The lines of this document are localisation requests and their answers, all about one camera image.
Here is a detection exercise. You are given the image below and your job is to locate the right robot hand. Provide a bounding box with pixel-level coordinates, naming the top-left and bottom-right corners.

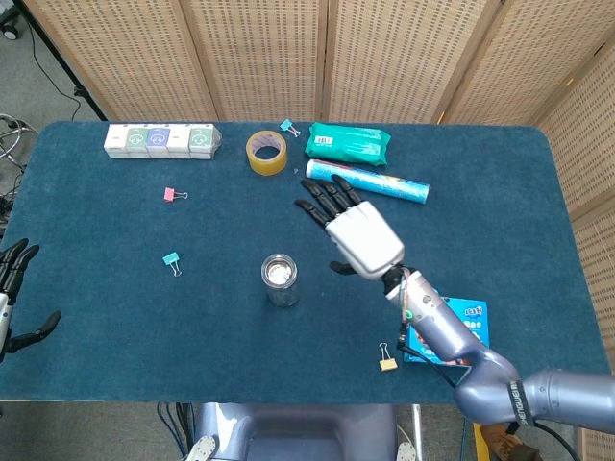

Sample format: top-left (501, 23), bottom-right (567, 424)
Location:
top-left (293, 174), bottom-right (406, 280)

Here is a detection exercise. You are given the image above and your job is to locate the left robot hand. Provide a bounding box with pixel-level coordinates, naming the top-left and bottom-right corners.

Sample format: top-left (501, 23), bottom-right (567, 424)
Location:
top-left (0, 238), bottom-right (62, 364)

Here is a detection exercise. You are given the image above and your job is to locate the clear glass jar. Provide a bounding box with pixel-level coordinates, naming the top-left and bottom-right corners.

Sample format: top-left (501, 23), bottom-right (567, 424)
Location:
top-left (260, 253), bottom-right (300, 308)

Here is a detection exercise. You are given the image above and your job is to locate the blue cling film roll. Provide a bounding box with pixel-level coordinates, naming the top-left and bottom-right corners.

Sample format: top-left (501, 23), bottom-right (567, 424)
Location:
top-left (305, 158), bottom-right (432, 206)

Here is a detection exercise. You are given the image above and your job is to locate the green wet wipes pack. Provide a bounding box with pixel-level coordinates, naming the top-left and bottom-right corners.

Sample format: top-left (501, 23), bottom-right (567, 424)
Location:
top-left (304, 121), bottom-right (392, 168)

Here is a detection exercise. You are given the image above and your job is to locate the yellow packing tape roll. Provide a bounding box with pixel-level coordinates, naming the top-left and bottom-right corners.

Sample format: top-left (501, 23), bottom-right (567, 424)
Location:
top-left (245, 129), bottom-right (289, 178)

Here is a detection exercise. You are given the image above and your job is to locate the yellow binder clip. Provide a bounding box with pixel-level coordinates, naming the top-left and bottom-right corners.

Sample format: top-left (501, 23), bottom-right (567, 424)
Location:
top-left (378, 342), bottom-right (400, 373)

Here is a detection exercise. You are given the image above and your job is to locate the blue cookie box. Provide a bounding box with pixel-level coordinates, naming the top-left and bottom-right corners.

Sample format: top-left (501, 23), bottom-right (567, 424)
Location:
top-left (402, 295), bottom-right (492, 369)

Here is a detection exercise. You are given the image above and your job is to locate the green binder clip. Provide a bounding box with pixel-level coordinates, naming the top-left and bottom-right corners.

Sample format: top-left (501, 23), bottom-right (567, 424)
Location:
top-left (161, 251), bottom-right (184, 279)

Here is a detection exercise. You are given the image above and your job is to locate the blue table carpet mat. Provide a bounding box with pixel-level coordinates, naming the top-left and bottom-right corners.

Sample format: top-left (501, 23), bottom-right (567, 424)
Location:
top-left (0, 119), bottom-right (611, 407)

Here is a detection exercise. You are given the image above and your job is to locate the woven rattan folding screen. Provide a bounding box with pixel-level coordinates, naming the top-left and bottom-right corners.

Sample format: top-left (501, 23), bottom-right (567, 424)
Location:
top-left (21, 0), bottom-right (615, 461)

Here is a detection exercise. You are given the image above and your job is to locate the grey robot torso base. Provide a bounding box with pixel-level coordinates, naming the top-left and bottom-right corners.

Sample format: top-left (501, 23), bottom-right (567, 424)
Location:
top-left (184, 401), bottom-right (419, 461)

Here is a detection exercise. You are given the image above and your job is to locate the wrapped tissue pack bundle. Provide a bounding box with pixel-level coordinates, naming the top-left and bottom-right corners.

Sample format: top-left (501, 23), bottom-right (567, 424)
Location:
top-left (103, 123), bottom-right (224, 160)

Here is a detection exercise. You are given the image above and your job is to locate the brown shoe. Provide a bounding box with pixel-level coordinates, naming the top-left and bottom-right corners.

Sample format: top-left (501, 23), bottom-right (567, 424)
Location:
top-left (480, 422), bottom-right (542, 461)

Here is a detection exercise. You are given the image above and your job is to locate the metal tube frame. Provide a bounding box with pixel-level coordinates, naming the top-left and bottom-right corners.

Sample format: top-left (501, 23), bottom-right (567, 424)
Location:
top-left (0, 112), bottom-right (39, 170)

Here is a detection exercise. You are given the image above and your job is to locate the black floor cable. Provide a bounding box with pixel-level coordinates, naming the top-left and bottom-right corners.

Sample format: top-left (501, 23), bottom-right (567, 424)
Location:
top-left (28, 18), bottom-right (97, 121)

